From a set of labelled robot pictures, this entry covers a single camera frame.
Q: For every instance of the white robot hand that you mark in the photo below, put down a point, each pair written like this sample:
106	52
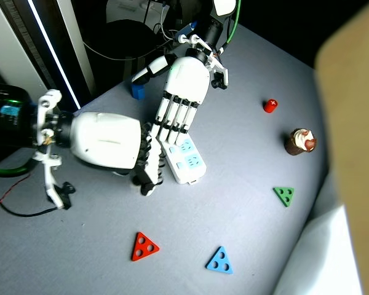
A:
187	80
107	141

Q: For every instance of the white power strip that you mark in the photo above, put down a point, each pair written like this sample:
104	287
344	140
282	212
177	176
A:
190	163

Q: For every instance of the blue hexagonal block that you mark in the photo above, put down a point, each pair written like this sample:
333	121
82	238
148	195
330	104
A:
138	92

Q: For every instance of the black round bag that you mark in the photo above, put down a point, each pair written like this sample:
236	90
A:
120	40

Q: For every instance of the red cylinder white cross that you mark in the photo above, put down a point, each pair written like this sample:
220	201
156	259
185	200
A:
269	106

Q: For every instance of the white background box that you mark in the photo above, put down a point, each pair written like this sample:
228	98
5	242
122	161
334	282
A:
126	9

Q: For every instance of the grey table cloth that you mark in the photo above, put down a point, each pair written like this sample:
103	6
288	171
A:
80	239

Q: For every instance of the white and black equipment stand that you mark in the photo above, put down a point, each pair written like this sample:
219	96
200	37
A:
64	46

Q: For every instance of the red triangle block three holes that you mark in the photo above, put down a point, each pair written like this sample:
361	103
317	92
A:
141	248

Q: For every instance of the toy chocolate cupcake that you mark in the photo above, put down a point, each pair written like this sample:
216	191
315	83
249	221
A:
298	143

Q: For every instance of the green triangle block three holes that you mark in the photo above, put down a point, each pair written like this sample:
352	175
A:
284	195

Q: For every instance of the blue triangle block three holes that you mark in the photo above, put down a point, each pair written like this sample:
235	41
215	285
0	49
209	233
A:
219	263

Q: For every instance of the tan blurred panel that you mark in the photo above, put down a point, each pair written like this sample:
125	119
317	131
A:
353	107

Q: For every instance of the white backdrop sheet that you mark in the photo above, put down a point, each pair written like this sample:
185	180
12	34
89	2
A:
319	252

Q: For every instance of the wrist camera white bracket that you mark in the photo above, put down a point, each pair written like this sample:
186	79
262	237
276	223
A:
50	181
219	78

